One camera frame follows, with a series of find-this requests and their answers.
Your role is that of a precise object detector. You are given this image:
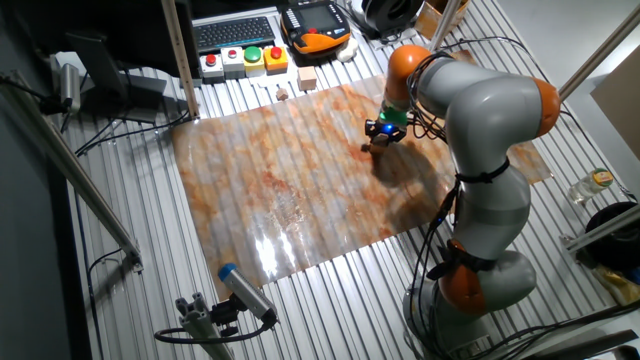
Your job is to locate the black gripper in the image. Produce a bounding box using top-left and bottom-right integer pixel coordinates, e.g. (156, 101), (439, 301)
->
(360, 119), (408, 153)

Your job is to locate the black table cable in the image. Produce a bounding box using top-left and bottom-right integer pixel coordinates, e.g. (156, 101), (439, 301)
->
(74, 108), (192, 157)

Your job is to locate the orange black teach pendant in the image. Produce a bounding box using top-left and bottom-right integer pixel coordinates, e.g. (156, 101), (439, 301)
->
(279, 0), (353, 55)

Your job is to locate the black round spool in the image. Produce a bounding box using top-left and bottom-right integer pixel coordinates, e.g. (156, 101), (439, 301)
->
(349, 0), (426, 41)

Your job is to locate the aluminium frame rail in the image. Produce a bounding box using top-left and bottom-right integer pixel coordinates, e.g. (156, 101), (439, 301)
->
(564, 204), (640, 254)

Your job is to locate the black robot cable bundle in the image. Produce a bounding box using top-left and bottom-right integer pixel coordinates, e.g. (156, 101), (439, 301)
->
(404, 35), (551, 360)

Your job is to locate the brown cardboard box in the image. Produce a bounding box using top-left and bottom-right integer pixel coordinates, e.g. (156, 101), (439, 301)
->
(413, 0), (471, 41)

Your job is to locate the orange marble pattern mat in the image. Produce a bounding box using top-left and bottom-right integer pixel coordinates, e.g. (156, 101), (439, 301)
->
(171, 48), (555, 302)

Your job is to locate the grey box red button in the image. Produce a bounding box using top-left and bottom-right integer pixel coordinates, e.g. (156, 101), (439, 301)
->
(199, 52), (226, 84)

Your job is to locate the black monitor stand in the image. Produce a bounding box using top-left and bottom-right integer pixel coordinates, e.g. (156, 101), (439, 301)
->
(64, 30), (169, 125)

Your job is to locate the yellow box green button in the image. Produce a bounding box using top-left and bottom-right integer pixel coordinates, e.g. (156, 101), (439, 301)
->
(242, 45), (266, 78)

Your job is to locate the silver camera blue cap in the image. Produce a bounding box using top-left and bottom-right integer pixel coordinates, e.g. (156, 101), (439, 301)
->
(217, 262), (279, 324)

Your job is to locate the long aluminium frame bar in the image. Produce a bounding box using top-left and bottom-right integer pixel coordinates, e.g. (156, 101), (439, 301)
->
(0, 69), (145, 274)

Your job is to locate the black round bin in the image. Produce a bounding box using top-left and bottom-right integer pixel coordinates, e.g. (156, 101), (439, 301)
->
(584, 201), (640, 271)

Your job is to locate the white lumpy object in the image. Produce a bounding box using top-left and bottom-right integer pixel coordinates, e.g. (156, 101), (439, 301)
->
(335, 37), (360, 64)

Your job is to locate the silver cylindrical camera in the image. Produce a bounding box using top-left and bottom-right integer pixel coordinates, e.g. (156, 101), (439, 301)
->
(58, 63), (82, 114)

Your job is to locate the silver upright post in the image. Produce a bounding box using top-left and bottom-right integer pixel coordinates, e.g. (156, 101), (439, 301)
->
(429, 0), (464, 46)

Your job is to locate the orange box red button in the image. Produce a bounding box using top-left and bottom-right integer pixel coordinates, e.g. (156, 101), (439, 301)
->
(263, 46), (290, 75)

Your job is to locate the clear bottle yellow cap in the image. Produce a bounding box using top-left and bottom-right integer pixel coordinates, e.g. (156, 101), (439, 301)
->
(568, 168), (615, 206)

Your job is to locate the yellow plastic bag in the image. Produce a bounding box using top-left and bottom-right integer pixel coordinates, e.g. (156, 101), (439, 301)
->
(592, 263), (640, 307)

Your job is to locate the brown cardboard panel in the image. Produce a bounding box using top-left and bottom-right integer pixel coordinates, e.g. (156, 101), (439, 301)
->
(589, 44), (640, 161)

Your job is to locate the black keyboard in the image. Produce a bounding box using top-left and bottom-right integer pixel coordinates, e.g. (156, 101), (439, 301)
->
(192, 15), (277, 54)

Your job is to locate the large wooden cube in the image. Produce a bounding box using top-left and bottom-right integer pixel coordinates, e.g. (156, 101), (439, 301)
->
(296, 65), (319, 92)

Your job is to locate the short aluminium profile stand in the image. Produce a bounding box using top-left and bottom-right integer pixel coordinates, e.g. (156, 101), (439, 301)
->
(174, 292), (234, 360)

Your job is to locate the white adapter box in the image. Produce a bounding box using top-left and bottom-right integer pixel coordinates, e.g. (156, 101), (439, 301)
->
(49, 51), (89, 76)

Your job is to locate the black camera cable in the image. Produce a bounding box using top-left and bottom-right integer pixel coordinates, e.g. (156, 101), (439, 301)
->
(153, 314), (279, 346)

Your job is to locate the aluminium upright frame post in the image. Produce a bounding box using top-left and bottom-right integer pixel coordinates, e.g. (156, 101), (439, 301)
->
(562, 4), (640, 94)

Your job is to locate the white box red button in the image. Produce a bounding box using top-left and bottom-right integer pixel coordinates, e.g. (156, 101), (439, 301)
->
(220, 46), (246, 80)

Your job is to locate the beige upright post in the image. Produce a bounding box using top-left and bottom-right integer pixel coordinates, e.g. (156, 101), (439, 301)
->
(159, 0), (201, 120)

